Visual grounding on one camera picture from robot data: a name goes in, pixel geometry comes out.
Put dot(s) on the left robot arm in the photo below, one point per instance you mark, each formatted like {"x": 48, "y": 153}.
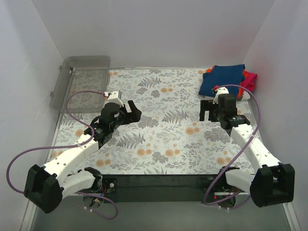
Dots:
{"x": 48, "y": 184}

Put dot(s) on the floral patterned table mat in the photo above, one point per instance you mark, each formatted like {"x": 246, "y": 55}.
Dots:
{"x": 170, "y": 138}

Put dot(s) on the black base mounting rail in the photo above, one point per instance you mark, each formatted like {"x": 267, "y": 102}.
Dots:
{"x": 156, "y": 188}

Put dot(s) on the blue Mickey print t-shirt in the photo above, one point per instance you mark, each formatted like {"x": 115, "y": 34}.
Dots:
{"x": 221, "y": 79}

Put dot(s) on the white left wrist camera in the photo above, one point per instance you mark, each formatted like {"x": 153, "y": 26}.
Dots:
{"x": 113, "y": 97}

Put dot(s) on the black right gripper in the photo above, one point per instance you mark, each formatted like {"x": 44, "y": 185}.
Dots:
{"x": 211, "y": 112}

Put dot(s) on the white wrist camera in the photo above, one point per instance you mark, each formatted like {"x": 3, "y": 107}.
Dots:
{"x": 113, "y": 97}
{"x": 219, "y": 91}

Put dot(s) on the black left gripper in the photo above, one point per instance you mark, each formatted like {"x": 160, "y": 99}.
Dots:
{"x": 125, "y": 114}

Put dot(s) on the orange folded t-shirt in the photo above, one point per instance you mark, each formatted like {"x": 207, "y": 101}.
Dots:
{"x": 243, "y": 77}

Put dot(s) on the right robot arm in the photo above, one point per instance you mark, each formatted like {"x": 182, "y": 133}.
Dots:
{"x": 273, "y": 182}

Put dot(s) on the pink folded t-shirt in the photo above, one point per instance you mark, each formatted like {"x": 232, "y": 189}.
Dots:
{"x": 249, "y": 81}

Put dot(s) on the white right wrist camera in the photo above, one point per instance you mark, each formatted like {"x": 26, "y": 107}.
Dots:
{"x": 219, "y": 91}

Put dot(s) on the clear plastic bin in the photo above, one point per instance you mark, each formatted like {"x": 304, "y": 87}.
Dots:
{"x": 78, "y": 76}

